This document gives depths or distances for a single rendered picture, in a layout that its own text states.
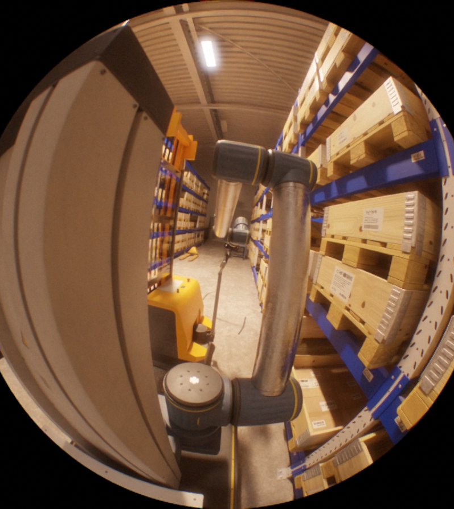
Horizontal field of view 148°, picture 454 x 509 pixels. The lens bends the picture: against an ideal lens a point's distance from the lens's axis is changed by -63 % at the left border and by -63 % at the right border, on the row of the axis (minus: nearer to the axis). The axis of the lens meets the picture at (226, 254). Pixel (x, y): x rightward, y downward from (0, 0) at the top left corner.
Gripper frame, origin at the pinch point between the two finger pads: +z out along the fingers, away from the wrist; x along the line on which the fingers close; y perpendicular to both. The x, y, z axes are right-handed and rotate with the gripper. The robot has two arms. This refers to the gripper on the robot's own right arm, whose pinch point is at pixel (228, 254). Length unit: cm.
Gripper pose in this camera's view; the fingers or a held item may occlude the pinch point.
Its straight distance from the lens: 161.5
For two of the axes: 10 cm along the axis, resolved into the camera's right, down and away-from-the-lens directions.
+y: -2.7, 5.8, -7.7
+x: 9.1, 4.1, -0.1
